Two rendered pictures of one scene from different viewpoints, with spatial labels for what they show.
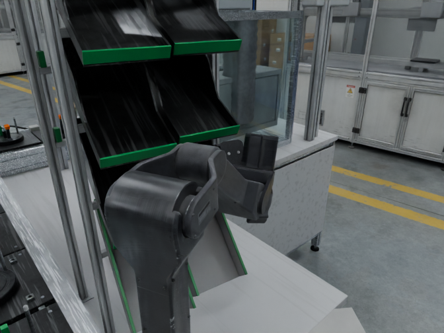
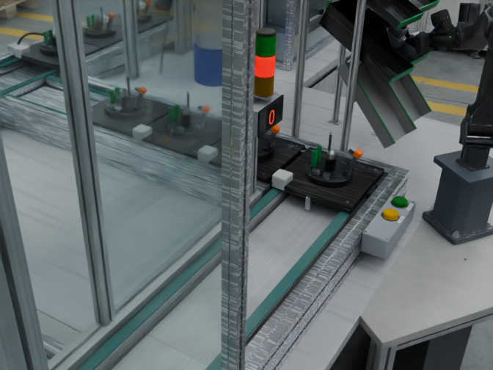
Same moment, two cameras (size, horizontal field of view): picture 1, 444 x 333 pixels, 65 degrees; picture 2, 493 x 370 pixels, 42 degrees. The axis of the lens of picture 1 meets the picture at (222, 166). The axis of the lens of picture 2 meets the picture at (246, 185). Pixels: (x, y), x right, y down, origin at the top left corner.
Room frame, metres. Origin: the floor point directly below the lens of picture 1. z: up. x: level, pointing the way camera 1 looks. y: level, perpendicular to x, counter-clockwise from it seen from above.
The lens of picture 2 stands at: (-0.97, 1.10, 1.90)
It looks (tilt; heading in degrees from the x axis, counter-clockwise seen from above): 32 degrees down; 341
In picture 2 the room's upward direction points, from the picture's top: 2 degrees clockwise
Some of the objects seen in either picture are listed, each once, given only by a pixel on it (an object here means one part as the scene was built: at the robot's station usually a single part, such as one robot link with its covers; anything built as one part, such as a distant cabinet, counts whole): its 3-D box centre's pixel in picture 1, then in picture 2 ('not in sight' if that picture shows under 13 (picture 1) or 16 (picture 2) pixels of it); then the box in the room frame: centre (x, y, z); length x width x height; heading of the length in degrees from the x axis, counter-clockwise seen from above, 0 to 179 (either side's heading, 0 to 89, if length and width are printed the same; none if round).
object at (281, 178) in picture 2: not in sight; (282, 180); (0.43, 0.53, 0.97); 0.05 x 0.05 x 0.04; 41
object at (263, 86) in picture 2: not in sight; (263, 83); (0.39, 0.61, 1.28); 0.05 x 0.05 x 0.05
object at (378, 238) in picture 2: not in sight; (388, 225); (0.20, 0.31, 0.93); 0.21 x 0.07 x 0.06; 131
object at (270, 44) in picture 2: not in sight; (265, 43); (0.39, 0.61, 1.38); 0.05 x 0.05 x 0.05
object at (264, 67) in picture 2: not in sight; (264, 64); (0.39, 0.61, 1.33); 0.05 x 0.05 x 0.05
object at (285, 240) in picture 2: not in sight; (268, 243); (0.24, 0.63, 0.91); 0.84 x 0.28 x 0.10; 131
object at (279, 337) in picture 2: not in sight; (335, 260); (0.13, 0.50, 0.91); 0.89 x 0.06 x 0.11; 131
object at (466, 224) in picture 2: not in sight; (464, 195); (0.24, 0.07, 0.96); 0.15 x 0.15 x 0.20; 6
